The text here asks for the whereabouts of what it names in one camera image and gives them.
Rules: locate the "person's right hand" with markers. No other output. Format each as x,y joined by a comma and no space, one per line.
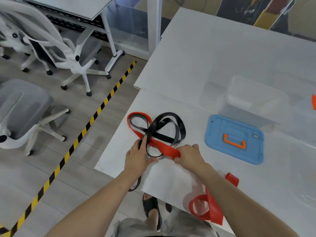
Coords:
191,157

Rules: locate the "person's left hand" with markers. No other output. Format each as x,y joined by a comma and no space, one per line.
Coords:
137,160

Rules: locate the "small clear plastic box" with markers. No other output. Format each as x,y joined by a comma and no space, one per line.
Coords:
256,96

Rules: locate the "large clear plastic box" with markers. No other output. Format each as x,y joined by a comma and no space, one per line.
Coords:
314,102

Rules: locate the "person's right forearm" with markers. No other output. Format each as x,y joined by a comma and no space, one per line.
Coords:
242,207

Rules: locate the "person's left forearm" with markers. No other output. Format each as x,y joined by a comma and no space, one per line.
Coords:
96,207

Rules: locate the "yellow black floor tape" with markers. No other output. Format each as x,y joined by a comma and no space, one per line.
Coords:
74,145

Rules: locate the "white mesh office chair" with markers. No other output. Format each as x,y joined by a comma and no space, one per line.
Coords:
14,39
79,69

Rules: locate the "grey seat office chair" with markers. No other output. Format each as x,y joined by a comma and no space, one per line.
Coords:
22,103

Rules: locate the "red yellow pillar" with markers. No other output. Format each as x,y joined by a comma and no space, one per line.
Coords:
264,19

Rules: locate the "white folding desk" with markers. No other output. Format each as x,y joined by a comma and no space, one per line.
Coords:
74,4

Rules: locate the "white window frame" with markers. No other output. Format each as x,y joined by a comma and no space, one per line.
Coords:
154,22

